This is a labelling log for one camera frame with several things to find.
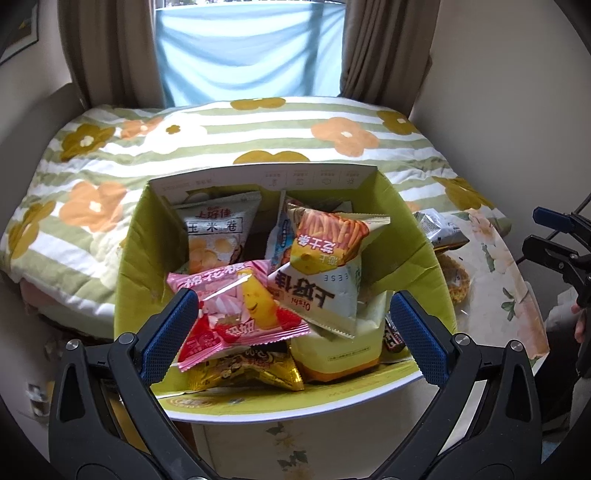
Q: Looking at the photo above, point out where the dark chocolate bar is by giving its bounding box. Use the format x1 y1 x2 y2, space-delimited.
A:
383 311 407 354

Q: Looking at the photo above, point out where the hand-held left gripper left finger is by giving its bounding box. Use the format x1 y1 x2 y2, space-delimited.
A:
48 288 218 480

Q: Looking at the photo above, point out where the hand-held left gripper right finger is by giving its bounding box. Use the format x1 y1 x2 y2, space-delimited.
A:
369 290 543 480

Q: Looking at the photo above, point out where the white orange cheese stick packet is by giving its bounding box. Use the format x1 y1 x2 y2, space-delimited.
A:
267 203 391 340

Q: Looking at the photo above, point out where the brown curtain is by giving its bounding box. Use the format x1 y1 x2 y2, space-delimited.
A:
339 0 437 116
58 0 167 109

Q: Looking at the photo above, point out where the silver white snack packet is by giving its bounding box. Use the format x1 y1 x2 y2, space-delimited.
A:
412 209 471 252

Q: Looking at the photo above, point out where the blue white snack packet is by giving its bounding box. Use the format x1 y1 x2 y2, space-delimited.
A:
264 191 301 273

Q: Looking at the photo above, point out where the blue sheer curtain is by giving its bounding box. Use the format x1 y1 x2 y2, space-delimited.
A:
154 4 347 109

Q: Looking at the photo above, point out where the pink marshmallow packet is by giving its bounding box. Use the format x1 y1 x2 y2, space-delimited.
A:
167 259 310 372

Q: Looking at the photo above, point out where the yellow chocolate snack packet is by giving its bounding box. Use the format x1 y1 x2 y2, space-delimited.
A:
187 342 305 393

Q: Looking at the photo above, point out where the white corn roll packet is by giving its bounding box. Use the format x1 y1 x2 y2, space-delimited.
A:
173 193 263 275

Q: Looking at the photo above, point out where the yellow-green cardboard box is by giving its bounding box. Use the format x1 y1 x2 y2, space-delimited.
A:
113 164 446 423

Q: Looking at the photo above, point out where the framed wall picture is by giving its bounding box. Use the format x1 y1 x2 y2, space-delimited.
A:
0 0 40 63

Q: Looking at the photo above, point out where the person's right hand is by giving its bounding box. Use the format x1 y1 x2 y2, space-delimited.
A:
571 302 591 344

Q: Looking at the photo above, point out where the green striped flower blanket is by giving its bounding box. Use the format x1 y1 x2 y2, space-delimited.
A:
0 96 513 324

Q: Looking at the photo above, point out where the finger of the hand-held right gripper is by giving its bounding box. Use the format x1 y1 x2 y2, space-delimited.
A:
522 234 591 287
532 207 591 236

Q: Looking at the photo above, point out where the pale yellow snack bag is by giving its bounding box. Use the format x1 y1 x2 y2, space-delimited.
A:
288 291 393 384

